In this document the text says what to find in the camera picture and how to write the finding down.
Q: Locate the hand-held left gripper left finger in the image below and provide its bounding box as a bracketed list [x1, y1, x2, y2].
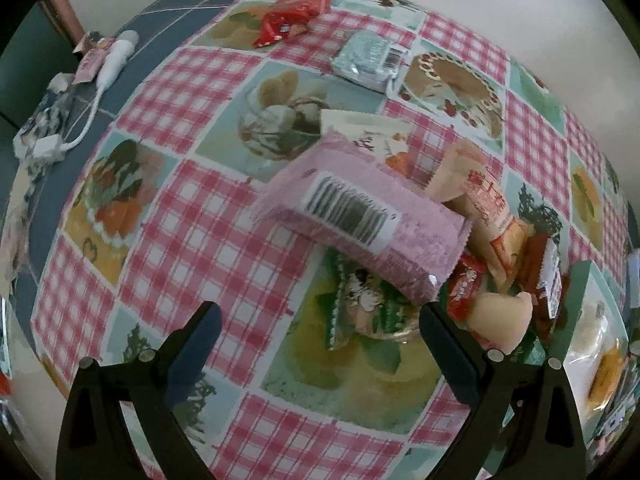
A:
[56, 301, 223, 480]

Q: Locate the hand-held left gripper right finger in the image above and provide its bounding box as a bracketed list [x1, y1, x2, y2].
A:
[419, 303, 587, 480]

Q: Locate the green snack packet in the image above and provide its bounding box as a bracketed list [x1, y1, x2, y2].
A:
[320, 250, 426, 352]

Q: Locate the teal box with window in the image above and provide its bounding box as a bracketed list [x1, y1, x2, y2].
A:
[537, 260, 634, 461]

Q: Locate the peach snack packet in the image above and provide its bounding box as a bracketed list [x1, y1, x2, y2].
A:
[425, 139, 517, 243]

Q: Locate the pink snack packet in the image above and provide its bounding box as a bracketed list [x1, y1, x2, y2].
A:
[250, 134, 471, 306]

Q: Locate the white snack packet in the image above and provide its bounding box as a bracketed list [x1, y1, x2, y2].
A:
[320, 109, 413, 171]

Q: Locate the pale yellow jelly cup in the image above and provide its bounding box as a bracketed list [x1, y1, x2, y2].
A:
[472, 291, 534, 354]

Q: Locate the small red snack packet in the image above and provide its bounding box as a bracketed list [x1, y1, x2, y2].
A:
[440, 255, 487, 322]

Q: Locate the orange striped snack packet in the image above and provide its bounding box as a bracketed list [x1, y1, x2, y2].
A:
[487, 220, 532, 283]

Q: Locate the pink checkered printed tablecloth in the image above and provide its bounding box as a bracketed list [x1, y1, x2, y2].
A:
[30, 0, 633, 480]

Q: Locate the red packet with white label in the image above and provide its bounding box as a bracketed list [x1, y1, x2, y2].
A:
[520, 232, 567, 319]

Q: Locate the dark patterned cloth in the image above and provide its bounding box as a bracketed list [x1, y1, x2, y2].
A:
[12, 72, 97, 161]

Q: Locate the blue grid cloth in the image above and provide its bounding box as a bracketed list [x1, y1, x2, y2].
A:
[0, 0, 261, 356]

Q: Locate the pink card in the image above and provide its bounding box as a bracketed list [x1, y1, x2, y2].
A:
[75, 32, 109, 84]

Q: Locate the silver-green snack packet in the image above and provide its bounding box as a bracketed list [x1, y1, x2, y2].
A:
[331, 30, 410, 94]

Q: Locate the dark teal cabinet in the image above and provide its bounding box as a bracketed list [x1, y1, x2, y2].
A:
[0, 5, 67, 122]

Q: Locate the orange-red snack packet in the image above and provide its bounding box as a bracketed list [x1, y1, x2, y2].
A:
[274, 0, 331, 32]

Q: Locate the white wand device with cable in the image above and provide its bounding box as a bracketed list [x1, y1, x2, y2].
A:
[32, 30, 140, 162]

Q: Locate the brown wooden post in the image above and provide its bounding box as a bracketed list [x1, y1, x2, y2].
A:
[40, 0, 84, 44]

